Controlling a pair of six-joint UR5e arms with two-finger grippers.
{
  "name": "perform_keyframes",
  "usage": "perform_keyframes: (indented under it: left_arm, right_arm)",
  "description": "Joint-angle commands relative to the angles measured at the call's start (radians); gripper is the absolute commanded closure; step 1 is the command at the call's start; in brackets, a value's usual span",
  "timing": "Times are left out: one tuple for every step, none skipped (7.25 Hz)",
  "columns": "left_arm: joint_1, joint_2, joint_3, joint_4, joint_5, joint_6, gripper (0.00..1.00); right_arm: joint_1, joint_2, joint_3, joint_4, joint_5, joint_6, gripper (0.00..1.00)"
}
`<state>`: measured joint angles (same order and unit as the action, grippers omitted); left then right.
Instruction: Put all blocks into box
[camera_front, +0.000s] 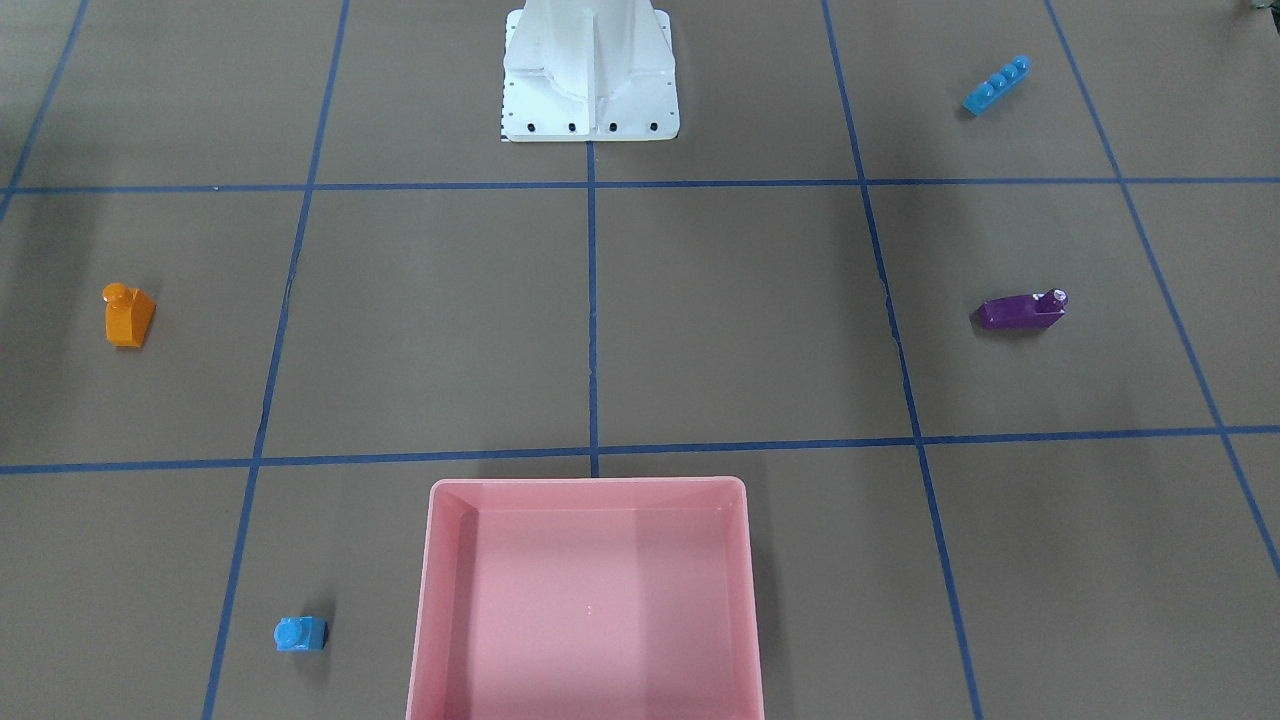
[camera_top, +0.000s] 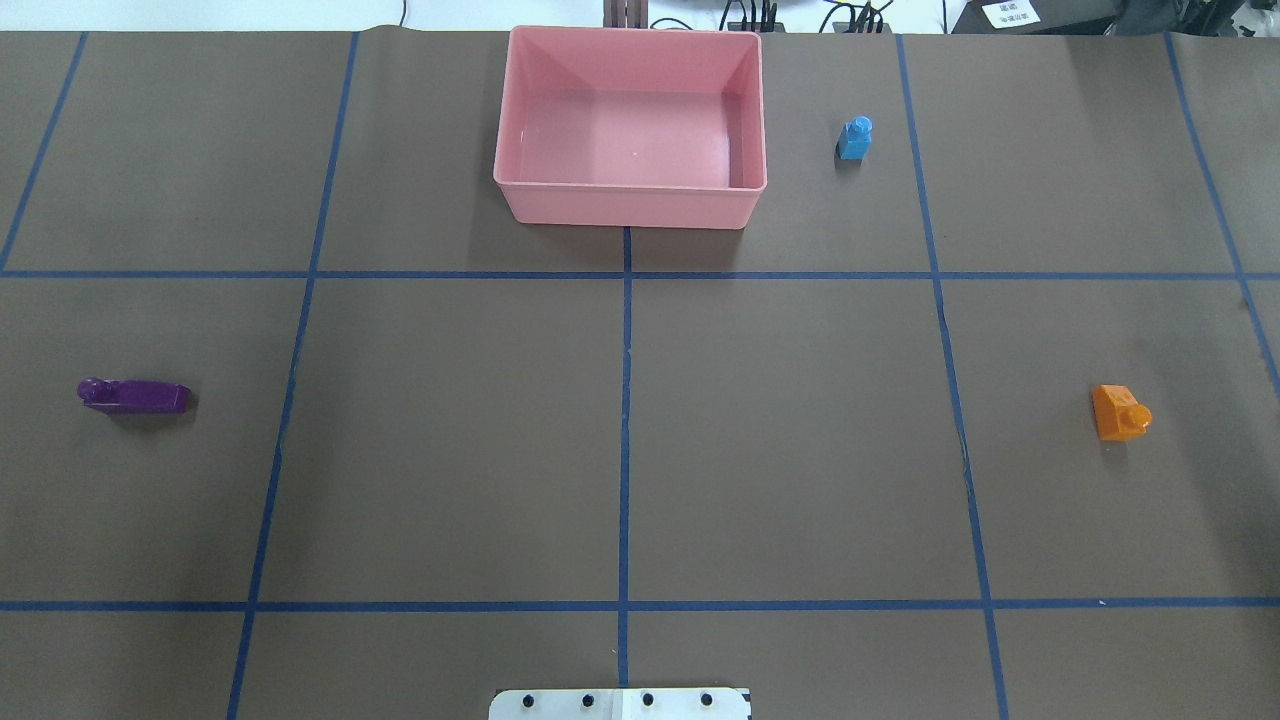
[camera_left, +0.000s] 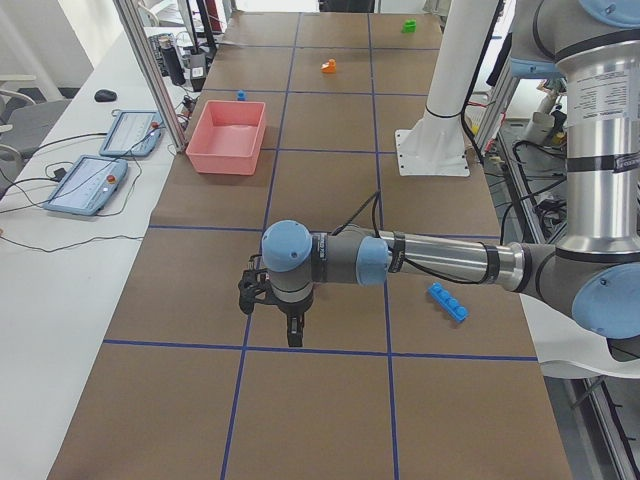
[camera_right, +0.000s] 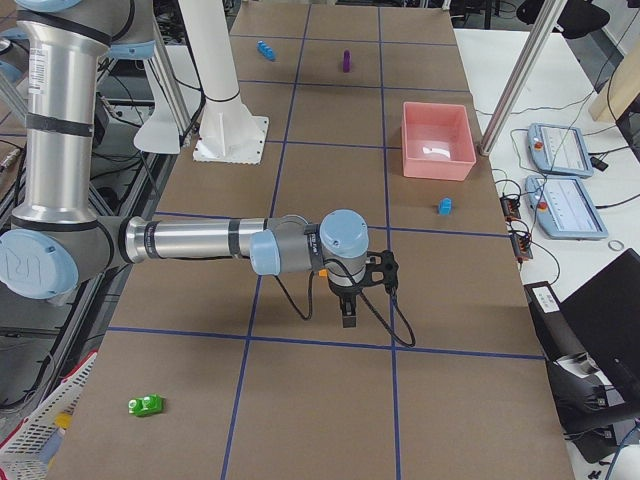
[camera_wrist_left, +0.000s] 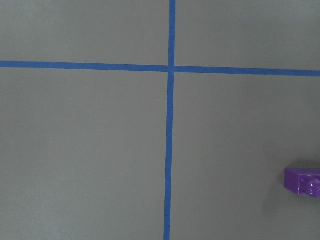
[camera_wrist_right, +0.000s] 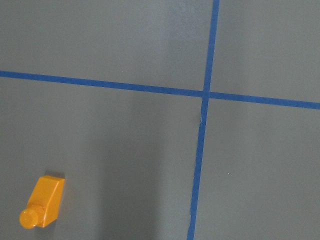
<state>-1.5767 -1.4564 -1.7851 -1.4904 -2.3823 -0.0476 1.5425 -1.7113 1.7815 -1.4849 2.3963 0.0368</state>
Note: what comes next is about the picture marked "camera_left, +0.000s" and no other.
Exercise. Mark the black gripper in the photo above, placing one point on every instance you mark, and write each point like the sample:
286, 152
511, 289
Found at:
292, 310

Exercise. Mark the long blue block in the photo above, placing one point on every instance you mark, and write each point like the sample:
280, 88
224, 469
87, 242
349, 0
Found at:
448, 302

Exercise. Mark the orange block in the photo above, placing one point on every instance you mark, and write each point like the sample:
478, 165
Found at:
329, 67

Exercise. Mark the green block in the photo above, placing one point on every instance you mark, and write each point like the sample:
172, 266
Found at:
409, 26

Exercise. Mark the pink plastic box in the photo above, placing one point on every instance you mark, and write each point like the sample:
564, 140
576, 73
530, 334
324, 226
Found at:
228, 138

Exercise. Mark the near blue teach pendant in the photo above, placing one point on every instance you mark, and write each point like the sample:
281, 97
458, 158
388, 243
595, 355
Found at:
87, 186

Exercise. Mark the blue teach pendant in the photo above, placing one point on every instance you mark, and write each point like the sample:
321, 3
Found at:
133, 133
87, 186

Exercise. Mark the far blue teach pendant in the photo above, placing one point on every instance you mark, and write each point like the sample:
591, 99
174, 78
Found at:
133, 133

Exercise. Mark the grey power adapter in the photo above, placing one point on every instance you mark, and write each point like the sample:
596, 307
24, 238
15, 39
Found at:
197, 71

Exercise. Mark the black bottle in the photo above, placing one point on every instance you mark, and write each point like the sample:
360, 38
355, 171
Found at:
171, 61

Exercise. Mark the black computer mouse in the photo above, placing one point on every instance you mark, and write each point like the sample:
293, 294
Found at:
105, 96

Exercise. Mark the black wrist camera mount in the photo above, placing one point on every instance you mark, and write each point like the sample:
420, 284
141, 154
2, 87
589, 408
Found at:
254, 286

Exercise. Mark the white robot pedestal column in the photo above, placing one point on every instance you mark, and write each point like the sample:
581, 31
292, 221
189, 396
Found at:
435, 146

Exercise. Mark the aluminium frame post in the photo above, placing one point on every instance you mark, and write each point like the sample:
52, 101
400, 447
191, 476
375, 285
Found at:
133, 27

